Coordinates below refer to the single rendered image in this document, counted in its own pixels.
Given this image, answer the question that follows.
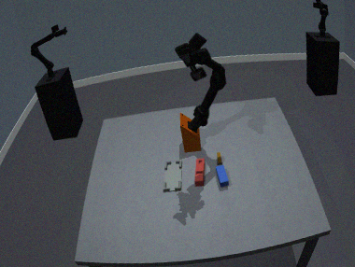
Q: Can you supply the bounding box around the blue bar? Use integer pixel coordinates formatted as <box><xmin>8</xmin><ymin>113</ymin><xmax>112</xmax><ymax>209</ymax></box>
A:
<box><xmin>216</xmin><ymin>165</ymin><xmax>229</xmax><ymax>187</ymax></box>

